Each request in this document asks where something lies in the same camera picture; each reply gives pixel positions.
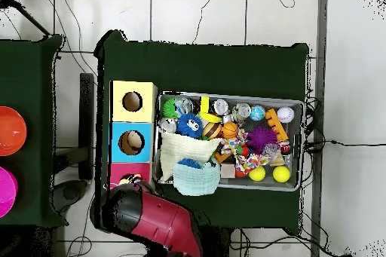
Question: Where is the small orange basketball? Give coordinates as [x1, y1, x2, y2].
[220, 121, 240, 140]

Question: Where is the cream yellow waffle cloth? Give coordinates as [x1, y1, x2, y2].
[159, 131, 223, 179]

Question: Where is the shallow wire mesh bin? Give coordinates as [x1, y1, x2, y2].
[155, 90, 305, 191]

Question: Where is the mint green waffle cloth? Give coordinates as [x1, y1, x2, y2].
[172, 158, 222, 197]

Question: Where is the yellow ball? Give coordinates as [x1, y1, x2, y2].
[248, 165, 266, 182]
[271, 165, 292, 184]

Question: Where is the magenta plate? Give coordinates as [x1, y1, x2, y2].
[0, 166, 19, 219]

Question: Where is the blue spiky ball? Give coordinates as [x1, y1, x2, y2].
[178, 158, 204, 170]

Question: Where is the globe print ball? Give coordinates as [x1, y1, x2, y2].
[250, 105, 267, 122]

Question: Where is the dark green table cloth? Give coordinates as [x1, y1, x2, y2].
[95, 29, 311, 230]
[0, 33, 64, 227]

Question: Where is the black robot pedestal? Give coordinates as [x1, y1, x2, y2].
[201, 226, 242, 257]

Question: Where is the wooden cube block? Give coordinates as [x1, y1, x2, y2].
[220, 163, 236, 179]

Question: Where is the green spiky ball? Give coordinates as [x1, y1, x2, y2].
[161, 96, 182, 119]

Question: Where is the purple spiky ball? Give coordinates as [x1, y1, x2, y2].
[246, 126, 278, 155]

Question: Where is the colourful patterned cloth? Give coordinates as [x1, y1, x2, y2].
[234, 151, 272, 175]
[219, 136, 248, 155]

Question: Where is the blue fuzzy ball with eyes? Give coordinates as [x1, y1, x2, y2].
[177, 113, 205, 139]

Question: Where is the orange plate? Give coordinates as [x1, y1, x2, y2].
[0, 106, 28, 157]

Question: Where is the orange plastic block toy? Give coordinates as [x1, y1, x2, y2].
[265, 108, 290, 142]

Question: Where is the white baseball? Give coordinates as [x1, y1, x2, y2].
[277, 106, 296, 124]

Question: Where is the wooden box with three holes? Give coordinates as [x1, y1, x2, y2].
[108, 80, 159, 194]

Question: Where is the yellow plastic block toy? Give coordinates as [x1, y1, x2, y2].
[198, 96, 223, 124]

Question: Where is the silver metal can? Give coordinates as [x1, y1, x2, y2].
[212, 98, 231, 116]

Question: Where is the yellow plush duck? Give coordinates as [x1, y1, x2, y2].
[123, 174, 145, 185]

